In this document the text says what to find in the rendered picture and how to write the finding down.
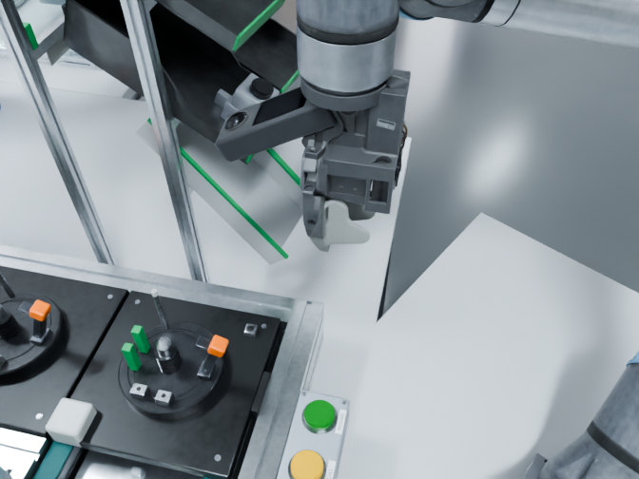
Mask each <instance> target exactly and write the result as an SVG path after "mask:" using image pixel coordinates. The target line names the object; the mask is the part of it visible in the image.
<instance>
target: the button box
mask: <svg viewBox="0 0 639 479"><path fill-rule="evenodd" d="M315 400H325V401H327V402H329V403H330V404H331V405H332V406H333V408H334V410H335V421H334V423H333V425H332V426H331V427H330V428H329V429H327V430H325V431H314V430H312V429H311V428H309V427H308V426H307V424H306V422H305V419H304V412H305V409H306V407H307V405H308V404H309V403H311V402H312V401H315ZM349 411H350V400H348V399H345V398H340V397H335V396H331V395H326V394H322V393H313V392H308V391H304V390H301V391H300V395H299V399H298V402H297V406H296V408H295V412H294V416H293V419H292V423H291V427H290V430H289V433H288V436H287V440H286V444H285V447H284V451H283V455H282V458H281V464H280V467H279V471H278V474H277V478H276V479H294V477H293V475H292V472H291V462H292V459H293V458H294V456H295V455H296V454H297V453H298V452H300V451H302V450H312V451H314V452H316V453H317V454H318V455H319V456H320V457H321V459H322V462H323V473H322V476H321V478H320V479H337V477H338V472H339V463H340V458H341V454H342V449H343V445H344V440H345V435H346V431H347V426H348V421H349Z"/></svg>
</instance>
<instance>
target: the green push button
mask: <svg viewBox="0 0 639 479"><path fill-rule="evenodd" d="M304 419H305V422H306V424H307V426H308V427H309V428H311V429H312V430H314V431H325V430H327V429H329V428H330V427H331V426H332V425H333V423H334V421H335V410H334V408H333V406H332V405H331V404H330V403H329V402H327V401H325V400H315V401H312V402H311V403H309V404H308V405H307V407H306V409H305V412H304Z"/></svg>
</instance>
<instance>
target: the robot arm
mask: <svg viewBox="0 0 639 479"><path fill-rule="evenodd" d="M296 7H297V22H296V25H297V56H298V71H299V73H300V86H299V87H296V88H294V89H291V90H289V91H286V92H284V93H282V94H280V95H277V96H275V97H272V98H270V99H267V100H265V101H262V102H260V103H257V104H255V105H252V106H249V107H247V108H244V109H242V110H239V111H237V112H234V113H232V114H229V115H228V116H227V118H226V120H225V122H224V125H223V128H222V130H221V132H220V134H219V136H218V138H217V141H216V142H215V145H216V147H217V148H218V149H219V151H220V152H221V153H222V155H223V156H224V157H225V159H226V160H227V161H229V162H234V161H236V160H239V159H242V158H244V157H247V156H250V155H253V154H256V153H259V152H261V151H263V150H266V149H269V148H272V147H275V146H277V145H280V144H285V143H288V142H291V141H293V140H296V139H298V138H301V137H303V138H302V140H301V143H302V144H303V146H304V147H305V148H304V151H303V154H302V158H301V166H300V189H301V192H302V195H303V206H302V214H303V224H304V227H305V231H306V234H307V236H308V237H309V238H310V239H311V241H312V242H313V243H314V244H315V245H316V246H317V248H318V249H319V250H321V251H323V252H328V251H329V248H330V244H362V243H365V242H367V241H368V240H369V238H370V233H369V231H368V230H367V229H365V228H364V227H362V226H360V225H358V224H356V223H355V222H353V220H369V219H371V218H372V217H373V216H374V215H375V214H376V212H377V213H382V214H389V215H390V210H391V202H392V195H393V190H395V187H397V183H398V178H399V173H400V171H401V167H402V164H401V161H402V159H401V158H402V153H403V148H404V145H405V140H406V139H407V133H408V129H407V126H406V125H405V122H406V121H405V120H404V114H405V106H406V99H407V94H408V89H409V84H410V78H411V71H406V70H398V69H393V68H394V61H395V51H396V41H397V24H398V18H399V16H400V17H402V18H405V19H409V20H417V21H426V20H430V19H433V18H435V17H439V18H446V19H452V20H457V21H464V22H471V23H477V24H482V25H489V26H495V27H501V28H507V29H518V30H525V31H530V32H536V33H543V34H549V35H554V36H561V37H567V38H572V39H579V40H585V41H591V42H597V43H603V44H609V45H616V46H621V47H627V48H639V0H296ZM404 128H405V132H404ZM403 136H404V137H403ZM372 182H373V185H372ZM371 185H372V190H370V189H371ZM626 367H627V368H626V369H625V370H624V372H623V373H622V375H621V376H620V378H619V379H618V381H617V382H616V384H615V385H614V387H613V389H612V390H611V392H610V394H609V395H608V397H607V398H606V400H605V401H604V403H603V404H602V406H601V408H600V409H599V411H598V412H597V414H596V415H595V416H594V418H593V419H592V421H591V423H590V424H589V426H588V427H587V429H586V430H585V432H584V433H583V434H582V435H581V436H580V437H578V438H577V439H575V440H574V441H573V442H571V443H570V444H569V445H568V446H567V447H565V448H564V449H562V450H561V451H560V452H558V453H557V454H556V455H554V456H553V457H552V458H550V459H549V460H548V461H547V462H546V464H545V465H544V467H543V468H542V470H541V471H540V472H539V473H538V479H639V351H638V352H637V353H636V355H635V356H634V357H633V359H631V360H630V361H628V363H627V364H626Z"/></svg>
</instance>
